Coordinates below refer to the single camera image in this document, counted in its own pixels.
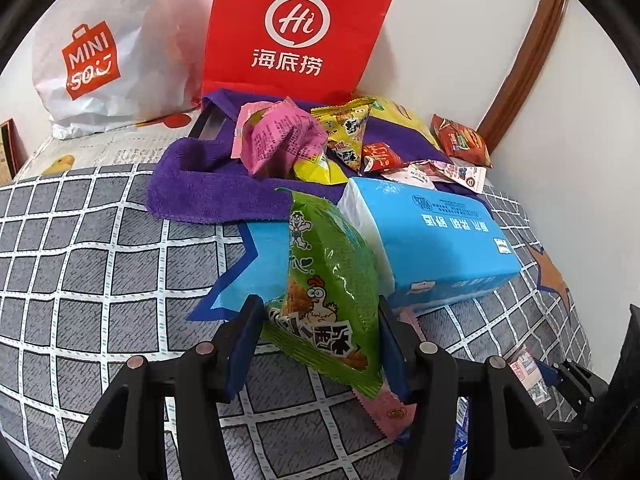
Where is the brown cardboard box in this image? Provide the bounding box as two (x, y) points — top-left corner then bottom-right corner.
(0, 119), (24, 187)

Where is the white pink flat packet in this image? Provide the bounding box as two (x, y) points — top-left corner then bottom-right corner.
(386, 161), (451, 187)

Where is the white plastic shopping bag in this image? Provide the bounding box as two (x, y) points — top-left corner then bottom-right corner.
(31, 0), (208, 140)

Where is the grey checked blanket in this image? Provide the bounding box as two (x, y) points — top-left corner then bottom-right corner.
(0, 162), (593, 480)

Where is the white fruit-print sheet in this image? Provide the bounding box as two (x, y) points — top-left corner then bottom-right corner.
(22, 110), (201, 178)

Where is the yellow chip bag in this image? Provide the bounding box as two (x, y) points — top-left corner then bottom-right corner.
(372, 97), (453, 163)

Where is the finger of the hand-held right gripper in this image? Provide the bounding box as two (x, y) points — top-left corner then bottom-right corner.
(547, 405), (601, 433)
(542, 360), (608, 403)

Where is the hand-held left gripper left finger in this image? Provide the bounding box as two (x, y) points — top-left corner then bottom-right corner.
(57, 294), (265, 480)

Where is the yellow snack packet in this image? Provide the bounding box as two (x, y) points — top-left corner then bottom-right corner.
(310, 97), (377, 168)
(292, 152), (351, 186)

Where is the pale pink packet green panel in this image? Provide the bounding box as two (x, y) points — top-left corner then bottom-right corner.
(232, 99), (306, 161)

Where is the small clear candy packet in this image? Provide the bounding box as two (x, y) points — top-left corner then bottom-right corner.
(509, 345), (553, 406)
(441, 162), (488, 194)

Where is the pink snack packet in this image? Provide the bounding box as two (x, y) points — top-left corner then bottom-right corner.
(250, 110), (328, 179)

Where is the green snack packet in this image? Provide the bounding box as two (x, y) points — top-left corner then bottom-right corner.
(262, 187), (383, 401)

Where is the small red snack packet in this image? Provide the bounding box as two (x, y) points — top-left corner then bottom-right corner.
(361, 142), (408, 175)

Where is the purple towel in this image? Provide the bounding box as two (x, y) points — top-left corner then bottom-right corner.
(146, 88), (493, 223)

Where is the black flat object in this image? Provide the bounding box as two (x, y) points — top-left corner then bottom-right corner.
(191, 102), (237, 138)

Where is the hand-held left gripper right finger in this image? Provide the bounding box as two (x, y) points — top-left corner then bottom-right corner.
(377, 295), (583, 480)

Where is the brown wooden door frame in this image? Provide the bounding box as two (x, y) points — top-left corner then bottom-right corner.
(475, 0), (571, 156)

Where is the blue tissue pack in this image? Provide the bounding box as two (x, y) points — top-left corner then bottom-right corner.
(337, 176), (521, 313)

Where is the pink wafer packet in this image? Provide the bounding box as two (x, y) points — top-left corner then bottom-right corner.
(352, 307), (418, 443)

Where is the orange-red chip bag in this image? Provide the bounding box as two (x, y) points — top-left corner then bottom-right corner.
(430, 114), (493, 168)

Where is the blue white wrapper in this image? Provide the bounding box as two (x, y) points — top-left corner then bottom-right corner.
(450, 395), (474, 466)

